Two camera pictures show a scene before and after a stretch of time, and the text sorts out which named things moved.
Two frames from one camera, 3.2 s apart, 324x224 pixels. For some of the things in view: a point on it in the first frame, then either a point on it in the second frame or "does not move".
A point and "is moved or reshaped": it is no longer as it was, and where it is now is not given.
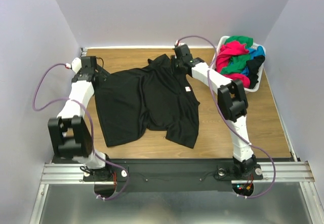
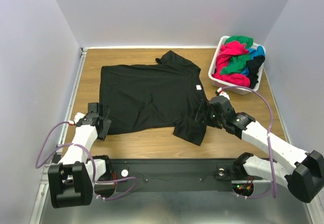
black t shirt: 156,95 is moved or reshaped
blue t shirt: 253,52 does not move
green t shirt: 236,64 does not move
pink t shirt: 230,48 does not move
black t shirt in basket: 253,65 does not move
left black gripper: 103,75 to 107,123
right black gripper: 174,65 to 202,111
